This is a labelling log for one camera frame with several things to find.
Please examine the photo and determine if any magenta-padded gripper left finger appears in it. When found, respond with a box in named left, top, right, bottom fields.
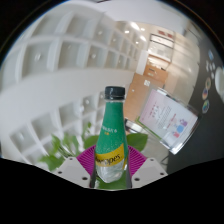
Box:
left=53, top=145, right=98, bottom=189

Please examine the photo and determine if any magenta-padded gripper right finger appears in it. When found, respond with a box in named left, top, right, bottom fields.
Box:
left=127, top=145, right=168, bottom=189

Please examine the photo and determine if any green drink bottle yellow label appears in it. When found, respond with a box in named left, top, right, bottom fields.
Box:
left=94, top=85, right=130, bottom=184

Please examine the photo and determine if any potted green leafy plant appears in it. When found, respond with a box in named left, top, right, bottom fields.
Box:
left=38, top=122, right=150, bottom=172

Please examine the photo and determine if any clear acrylic sign stand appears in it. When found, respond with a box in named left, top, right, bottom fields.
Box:
left=135, top=87, right=201, bottom=155

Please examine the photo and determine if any round colourful badge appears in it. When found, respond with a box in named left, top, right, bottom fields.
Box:
left=201, top=99, right=211, bottom=115
left=204, top=77, right=213, bottom=90
left=201, top=87, right=210, bottom=101

